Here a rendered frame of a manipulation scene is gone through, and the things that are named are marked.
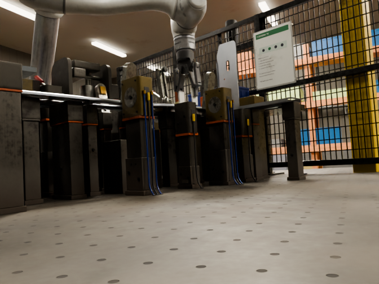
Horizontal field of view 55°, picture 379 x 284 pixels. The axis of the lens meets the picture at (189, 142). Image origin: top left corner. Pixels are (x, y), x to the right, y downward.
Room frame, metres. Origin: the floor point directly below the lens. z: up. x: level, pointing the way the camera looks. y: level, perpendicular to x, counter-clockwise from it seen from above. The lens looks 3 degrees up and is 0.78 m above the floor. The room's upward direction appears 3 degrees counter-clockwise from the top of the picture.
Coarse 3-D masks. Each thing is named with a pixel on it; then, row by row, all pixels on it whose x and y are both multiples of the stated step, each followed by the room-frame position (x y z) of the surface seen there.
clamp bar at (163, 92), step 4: (164, 68) 1.58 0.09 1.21; (156, 72) 1.60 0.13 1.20; (160, 72) 1.60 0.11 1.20; (164, 72) 1.58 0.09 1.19; (156, 76) 1.60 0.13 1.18; (160, 76) 1.59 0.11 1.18; (164, 76) 1.61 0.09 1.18; (160, 80) 1.58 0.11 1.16; (164, 80) 1.61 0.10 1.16; (160, 84) 1.58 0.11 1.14; (164, 84) 1.61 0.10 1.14; (160, 88) 1.58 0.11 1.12; (164, 88) 1.60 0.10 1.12; (160, 92) 1.59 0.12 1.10; (164, 92) 1.60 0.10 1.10; (160, 96) 1.59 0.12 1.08; (164, 96) 1.60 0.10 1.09; (168, 96) 1.60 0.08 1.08
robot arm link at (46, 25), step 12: (36, 12) 1.52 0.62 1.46; (48, 12) 1.50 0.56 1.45; (36, 24) 1.55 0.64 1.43; (48, 24) 1.54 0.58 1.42; (36, 36) 1.57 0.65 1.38; (48, 36) 1.57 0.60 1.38; (36, 48) 1.60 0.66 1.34; (48, 48) 1.61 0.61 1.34; (36, 60) 1.63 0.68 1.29; (48, 60) 1.64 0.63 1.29; (48, 72) 1.68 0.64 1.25; (48, 84) 1.72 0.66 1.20
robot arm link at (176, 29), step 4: (172, 20) 1.45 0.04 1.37; (172, 24) 1.46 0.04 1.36; (176, 24) 1.43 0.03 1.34; (172, 28) 1.47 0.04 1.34; (176, 28) 1.44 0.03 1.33; (180, 28) 1.43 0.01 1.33; (184, 28) 1.42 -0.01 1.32; (192, 28) 1.43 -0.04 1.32; (196, 28) 1.47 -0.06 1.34; (172, 32) 1.49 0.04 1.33; (176, 32) 1.46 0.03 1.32; (180, 32) 1.45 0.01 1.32; (184, 32) 1.45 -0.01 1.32; (188, 32) 1.45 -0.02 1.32; (192, 32) 1.46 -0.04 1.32; (176, 36) 1.47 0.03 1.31
